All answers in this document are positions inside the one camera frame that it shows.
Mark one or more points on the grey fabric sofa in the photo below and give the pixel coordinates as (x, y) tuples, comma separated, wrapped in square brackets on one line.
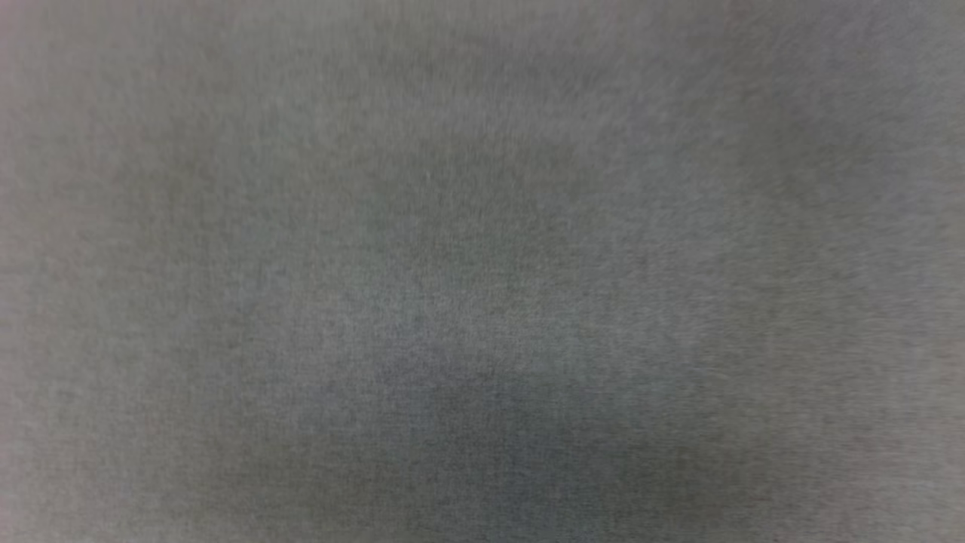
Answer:
[(482, 271)]

